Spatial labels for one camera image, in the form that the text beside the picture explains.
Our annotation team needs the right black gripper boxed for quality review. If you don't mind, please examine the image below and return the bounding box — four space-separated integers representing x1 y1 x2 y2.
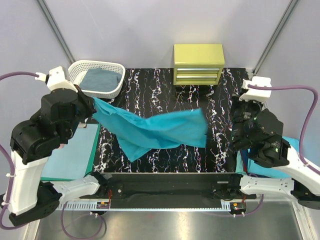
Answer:
228 87 264 147

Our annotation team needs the teal t shirt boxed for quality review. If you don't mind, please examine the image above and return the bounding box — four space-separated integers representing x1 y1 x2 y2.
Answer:
93 98 208 162

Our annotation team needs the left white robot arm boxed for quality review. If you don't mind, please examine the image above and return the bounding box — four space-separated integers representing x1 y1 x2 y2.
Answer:
1 86 108 229

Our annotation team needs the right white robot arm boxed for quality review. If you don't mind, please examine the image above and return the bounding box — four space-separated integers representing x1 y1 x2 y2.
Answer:
227 95 320 210

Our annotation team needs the dark blue t shirt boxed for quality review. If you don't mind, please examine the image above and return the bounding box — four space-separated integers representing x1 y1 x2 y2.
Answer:
240 149 250 175

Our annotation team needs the white plastic laundry basket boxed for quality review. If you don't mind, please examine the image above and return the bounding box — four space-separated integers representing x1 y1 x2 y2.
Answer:
68 60 126 99

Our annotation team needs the light blue t shirt pile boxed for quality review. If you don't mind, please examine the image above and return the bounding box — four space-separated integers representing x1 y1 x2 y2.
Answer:
236 136 301 176

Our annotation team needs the folded grey-blue t shirt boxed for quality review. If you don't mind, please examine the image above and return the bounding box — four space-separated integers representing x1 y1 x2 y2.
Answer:
79 68 122 92

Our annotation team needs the green cutting mat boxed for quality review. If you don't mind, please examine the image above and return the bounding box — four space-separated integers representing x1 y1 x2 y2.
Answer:
39 124 101 182

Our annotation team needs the yellow-green drawer cabinet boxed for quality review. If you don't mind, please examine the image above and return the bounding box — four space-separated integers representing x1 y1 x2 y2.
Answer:
173 43 225 86

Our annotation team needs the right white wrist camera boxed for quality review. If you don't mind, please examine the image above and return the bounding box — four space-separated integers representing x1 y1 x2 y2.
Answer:
239 76 272 103

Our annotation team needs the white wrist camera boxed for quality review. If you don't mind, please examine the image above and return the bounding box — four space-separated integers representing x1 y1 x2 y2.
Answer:
35 66 78 93
239 76 272 103

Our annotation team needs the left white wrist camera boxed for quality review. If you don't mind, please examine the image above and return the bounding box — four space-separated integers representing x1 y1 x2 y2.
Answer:
35 66 78 93

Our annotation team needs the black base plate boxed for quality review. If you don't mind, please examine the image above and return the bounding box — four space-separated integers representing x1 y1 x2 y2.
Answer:
85 173 257 211

